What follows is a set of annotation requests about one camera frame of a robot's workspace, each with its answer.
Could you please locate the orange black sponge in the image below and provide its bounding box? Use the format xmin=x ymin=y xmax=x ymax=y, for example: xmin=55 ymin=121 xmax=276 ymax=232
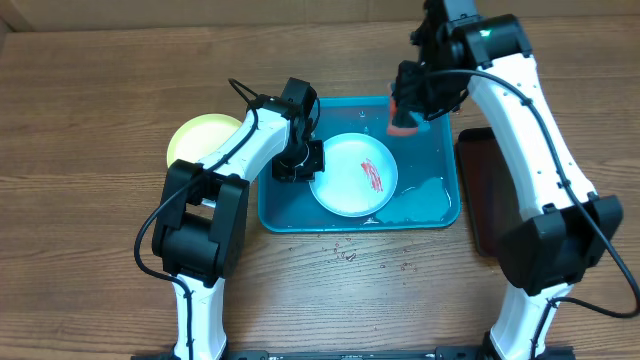
xmin=386 ymin=82 xmax=418 ymax=137

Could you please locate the light blue plate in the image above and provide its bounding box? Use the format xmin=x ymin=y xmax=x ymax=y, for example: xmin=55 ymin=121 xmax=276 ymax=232
xmin=310 ymin=133 xmax=399 ymax=218

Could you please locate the yellow plate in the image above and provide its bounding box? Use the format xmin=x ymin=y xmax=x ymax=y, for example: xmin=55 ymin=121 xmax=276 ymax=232
xmin=166 ymin=114 xmax=242 ymax=167

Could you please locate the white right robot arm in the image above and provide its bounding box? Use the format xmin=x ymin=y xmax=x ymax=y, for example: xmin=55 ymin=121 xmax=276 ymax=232
xmin=387 ymin=1 xmax=623 ymax=359

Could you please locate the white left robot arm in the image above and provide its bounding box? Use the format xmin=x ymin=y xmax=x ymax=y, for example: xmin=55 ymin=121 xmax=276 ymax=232
xmin=134 ymin=78 xmax=324 ymax=359

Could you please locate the black rectangular tray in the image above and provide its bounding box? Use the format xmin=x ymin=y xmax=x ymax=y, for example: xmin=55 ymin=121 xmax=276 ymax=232
xmin=455 ymin=127 xmax=522 ymax=257

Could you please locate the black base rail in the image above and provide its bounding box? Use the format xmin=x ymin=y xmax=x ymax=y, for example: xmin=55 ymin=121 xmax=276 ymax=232
xmin=130 ymin=346 xmax=576 ymax=360

